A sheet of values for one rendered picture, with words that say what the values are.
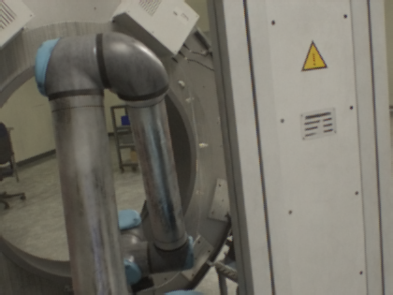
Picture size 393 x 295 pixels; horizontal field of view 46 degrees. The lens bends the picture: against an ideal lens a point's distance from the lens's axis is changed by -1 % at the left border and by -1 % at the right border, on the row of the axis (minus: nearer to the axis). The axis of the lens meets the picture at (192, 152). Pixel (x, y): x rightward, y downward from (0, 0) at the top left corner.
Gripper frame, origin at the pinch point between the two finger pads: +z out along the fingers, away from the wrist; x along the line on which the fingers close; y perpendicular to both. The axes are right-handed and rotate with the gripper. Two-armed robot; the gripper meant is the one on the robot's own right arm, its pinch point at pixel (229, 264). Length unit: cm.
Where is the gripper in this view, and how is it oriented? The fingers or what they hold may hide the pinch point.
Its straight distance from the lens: 176.4
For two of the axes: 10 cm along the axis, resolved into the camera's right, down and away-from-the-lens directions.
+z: -2.0, 8.7, 4.4
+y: 5.1, 4.8, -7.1
